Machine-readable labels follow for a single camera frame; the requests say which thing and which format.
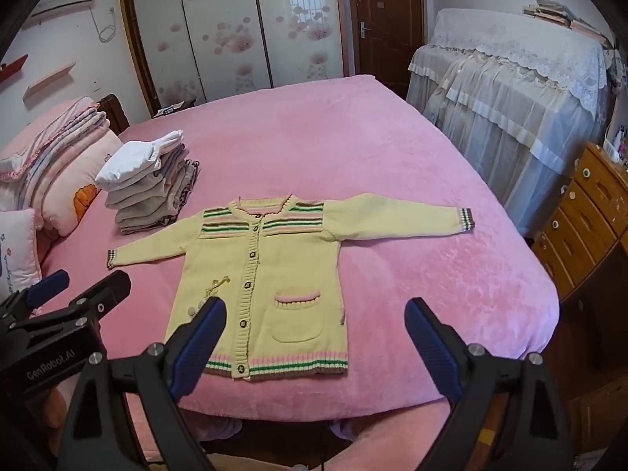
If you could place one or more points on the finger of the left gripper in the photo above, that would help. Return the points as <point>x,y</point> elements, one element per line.
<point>22,304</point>
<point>98,296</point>

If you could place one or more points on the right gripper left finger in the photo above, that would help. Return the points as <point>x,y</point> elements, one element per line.
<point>99,433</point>

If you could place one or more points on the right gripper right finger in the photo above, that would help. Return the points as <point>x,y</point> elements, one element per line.
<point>504,414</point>

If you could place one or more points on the yellow knitted child cardigan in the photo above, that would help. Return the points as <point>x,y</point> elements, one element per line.
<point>274,262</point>

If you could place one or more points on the stack of folded grey clothes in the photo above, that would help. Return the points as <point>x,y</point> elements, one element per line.
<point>157,197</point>

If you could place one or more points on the small white embroidered cushion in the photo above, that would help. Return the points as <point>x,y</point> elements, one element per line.
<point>19,259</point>

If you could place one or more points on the folded striped pink quilt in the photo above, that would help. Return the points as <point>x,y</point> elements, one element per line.
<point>28,173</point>

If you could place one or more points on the white folded garment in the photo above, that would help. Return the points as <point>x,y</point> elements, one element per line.
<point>135,160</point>

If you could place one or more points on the dark wooden headboard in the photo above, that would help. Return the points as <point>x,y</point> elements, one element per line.
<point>114,113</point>

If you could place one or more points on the wooden chest of drawers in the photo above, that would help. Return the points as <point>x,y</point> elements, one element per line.
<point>588,223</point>

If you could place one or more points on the pink plush bed blanket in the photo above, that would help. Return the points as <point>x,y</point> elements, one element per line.
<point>333,140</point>

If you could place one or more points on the floral sliding wardrobe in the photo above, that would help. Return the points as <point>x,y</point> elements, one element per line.
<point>205,50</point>

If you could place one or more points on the lace covered furniture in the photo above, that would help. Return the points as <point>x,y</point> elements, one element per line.
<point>518,97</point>

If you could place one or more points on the dark brown wooden door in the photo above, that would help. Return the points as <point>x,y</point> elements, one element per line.
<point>386,34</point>

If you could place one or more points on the stack of books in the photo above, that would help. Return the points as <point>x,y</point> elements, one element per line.
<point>558,13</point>

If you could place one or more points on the pink wall shelf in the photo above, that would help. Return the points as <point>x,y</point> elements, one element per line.
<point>47,80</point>

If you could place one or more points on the red wall shelf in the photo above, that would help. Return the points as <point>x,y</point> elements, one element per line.
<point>7,70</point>

